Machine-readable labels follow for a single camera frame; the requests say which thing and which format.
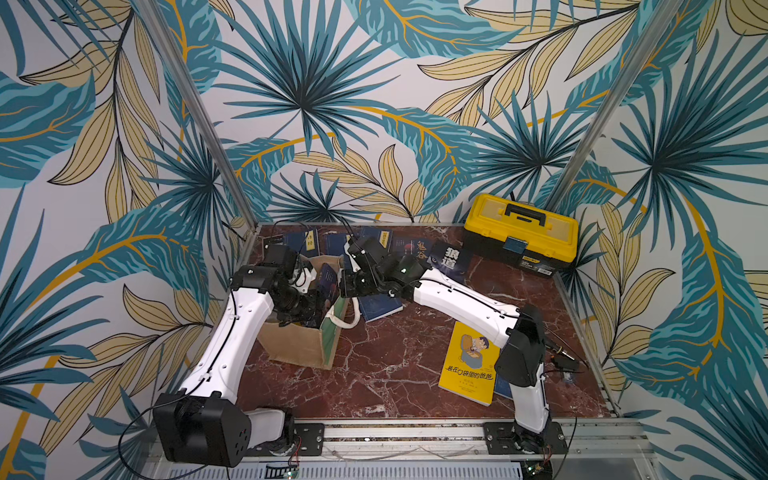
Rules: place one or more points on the dark book old man front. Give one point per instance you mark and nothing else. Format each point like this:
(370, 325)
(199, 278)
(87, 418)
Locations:
(327, 287)

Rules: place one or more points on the black wolf cover book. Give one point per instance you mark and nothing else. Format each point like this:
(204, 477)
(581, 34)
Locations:
(451, 260)

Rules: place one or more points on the left metal frame post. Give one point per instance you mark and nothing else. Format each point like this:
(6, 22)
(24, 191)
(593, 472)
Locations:
(160, 33)

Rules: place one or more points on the metal frame post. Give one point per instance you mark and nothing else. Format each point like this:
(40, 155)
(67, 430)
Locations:
(160, 33)
(636, 60)

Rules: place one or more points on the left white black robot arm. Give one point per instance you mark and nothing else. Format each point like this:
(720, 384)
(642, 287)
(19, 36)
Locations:
(200, 422)

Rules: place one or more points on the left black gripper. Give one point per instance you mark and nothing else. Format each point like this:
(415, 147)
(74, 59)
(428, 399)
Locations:
(310, 313)

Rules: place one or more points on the blue book back middle right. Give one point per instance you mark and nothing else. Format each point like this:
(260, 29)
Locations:
(383, 236)

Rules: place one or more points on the green beige canvas bag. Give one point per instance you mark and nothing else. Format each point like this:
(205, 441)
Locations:
(312, 347)

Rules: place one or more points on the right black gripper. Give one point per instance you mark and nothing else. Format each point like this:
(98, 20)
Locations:
(355, 285)

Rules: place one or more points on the yellow black toolbox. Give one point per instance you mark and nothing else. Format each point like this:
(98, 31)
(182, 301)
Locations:
(520, 235)

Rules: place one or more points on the blue book centre table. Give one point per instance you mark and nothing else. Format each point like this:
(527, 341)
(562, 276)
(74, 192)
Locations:
(378, 306)

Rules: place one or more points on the dark book old man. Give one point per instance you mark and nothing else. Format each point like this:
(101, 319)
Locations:
(418, 248)
(327, 287)

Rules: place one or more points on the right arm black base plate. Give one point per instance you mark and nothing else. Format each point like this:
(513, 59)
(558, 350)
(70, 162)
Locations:
(508, 438)

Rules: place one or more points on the dark book old man back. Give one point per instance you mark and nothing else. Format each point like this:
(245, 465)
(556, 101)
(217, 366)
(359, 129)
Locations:
(418, 248)

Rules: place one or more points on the front aluminium rail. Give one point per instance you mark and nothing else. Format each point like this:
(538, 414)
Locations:
(598, 448)

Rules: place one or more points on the yellow book cartoon figure cover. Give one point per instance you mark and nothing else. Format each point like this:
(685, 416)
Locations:
(469, 366)

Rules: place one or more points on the blue book front right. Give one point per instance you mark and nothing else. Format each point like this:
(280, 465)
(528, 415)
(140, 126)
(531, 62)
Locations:
(502, 388)

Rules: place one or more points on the blue book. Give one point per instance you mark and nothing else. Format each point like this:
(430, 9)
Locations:
(304, 242)
(502, 388)
(336, 244)
(383, 236)

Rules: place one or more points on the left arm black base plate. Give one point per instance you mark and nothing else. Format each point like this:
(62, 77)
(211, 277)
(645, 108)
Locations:
(303, 439)

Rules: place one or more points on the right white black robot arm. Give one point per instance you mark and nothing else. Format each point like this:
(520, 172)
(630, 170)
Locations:
(517, 331)

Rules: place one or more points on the blue book back middle left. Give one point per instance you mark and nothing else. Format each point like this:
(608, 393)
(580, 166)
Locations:
(336, 244)

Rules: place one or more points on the right metal frame post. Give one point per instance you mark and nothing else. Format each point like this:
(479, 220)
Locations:
(636, 60)

